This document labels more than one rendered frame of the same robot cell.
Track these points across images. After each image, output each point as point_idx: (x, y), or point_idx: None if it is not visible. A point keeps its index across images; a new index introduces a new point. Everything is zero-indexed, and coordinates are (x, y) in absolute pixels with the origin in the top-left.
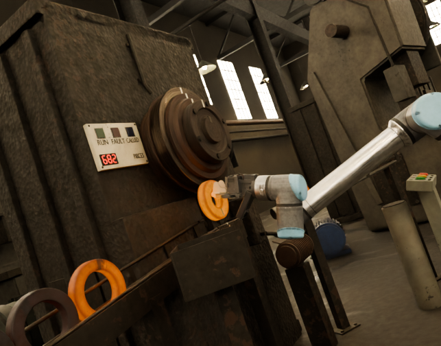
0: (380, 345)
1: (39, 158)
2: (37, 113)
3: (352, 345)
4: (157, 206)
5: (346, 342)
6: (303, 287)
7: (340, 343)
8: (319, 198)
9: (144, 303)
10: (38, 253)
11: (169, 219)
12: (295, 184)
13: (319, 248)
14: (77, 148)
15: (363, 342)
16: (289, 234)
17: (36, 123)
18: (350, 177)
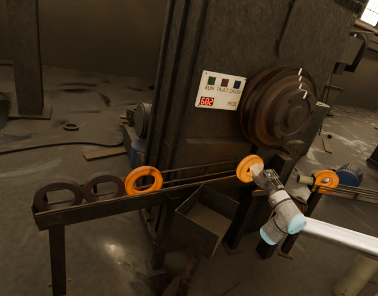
0: (284, 286)
1: (178, 64)
2: (189, 34)
3: (274, 268)
4: (223, 138)
5: (274, 262)
6: None
7: (271, 259)
8: (310, 232)
9: (165, 199)
10: (157, 110)
11: (222, 151)
12: (293, 226)
13: (308, 214)
14: (193, 81)
15: (280, 273)
16: (264, 238)
17: (186, 41)
18: (344, 246)
